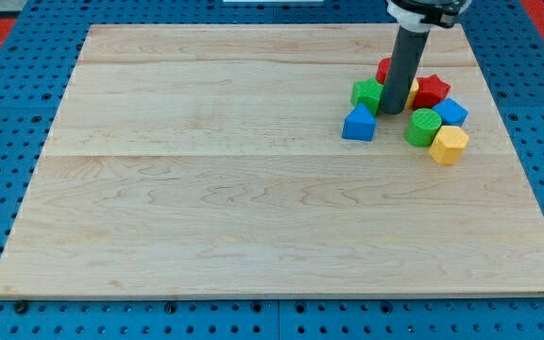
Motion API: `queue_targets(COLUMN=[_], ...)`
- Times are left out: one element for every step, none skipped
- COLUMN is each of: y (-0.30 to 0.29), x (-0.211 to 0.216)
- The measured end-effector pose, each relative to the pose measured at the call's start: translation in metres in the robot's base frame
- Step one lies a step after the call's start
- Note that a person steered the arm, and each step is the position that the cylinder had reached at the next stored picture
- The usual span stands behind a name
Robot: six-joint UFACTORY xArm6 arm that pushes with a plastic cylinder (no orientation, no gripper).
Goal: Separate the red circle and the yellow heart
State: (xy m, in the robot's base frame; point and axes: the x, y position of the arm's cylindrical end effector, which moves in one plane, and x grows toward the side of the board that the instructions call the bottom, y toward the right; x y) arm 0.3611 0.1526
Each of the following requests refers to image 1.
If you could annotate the green star block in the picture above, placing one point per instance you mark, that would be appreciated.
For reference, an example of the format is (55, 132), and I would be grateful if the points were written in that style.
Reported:
(367, 92)

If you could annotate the blue cube block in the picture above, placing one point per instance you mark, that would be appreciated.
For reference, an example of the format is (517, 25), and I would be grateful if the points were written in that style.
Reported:
(451, 112)

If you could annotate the green cylinder block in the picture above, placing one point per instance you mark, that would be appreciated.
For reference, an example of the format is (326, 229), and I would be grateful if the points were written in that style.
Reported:
(423, 127)

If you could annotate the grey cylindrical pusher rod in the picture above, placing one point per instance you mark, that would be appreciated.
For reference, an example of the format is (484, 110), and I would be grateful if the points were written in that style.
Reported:
(405, 58)

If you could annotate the red star block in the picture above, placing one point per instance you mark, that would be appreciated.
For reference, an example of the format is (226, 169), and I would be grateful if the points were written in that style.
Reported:
(431, 91)

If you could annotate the yellow heart block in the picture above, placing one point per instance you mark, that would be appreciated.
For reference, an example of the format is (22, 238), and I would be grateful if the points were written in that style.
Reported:
(412, 95)

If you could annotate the light wooden board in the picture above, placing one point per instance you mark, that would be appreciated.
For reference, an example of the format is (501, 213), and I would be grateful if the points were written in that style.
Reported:
(206, 162)

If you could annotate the blue triangle block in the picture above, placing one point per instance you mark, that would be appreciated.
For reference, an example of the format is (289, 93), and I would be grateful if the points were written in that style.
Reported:
(360, 124)

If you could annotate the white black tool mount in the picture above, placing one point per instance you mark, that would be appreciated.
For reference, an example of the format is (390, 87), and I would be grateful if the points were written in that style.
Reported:
(422, 15)

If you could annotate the red circle block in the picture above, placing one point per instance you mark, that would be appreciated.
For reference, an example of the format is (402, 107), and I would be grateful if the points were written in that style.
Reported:
(382, 70)

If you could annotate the yellow hexagon block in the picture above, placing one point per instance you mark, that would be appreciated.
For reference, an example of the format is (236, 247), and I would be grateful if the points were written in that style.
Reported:
(448, 145)

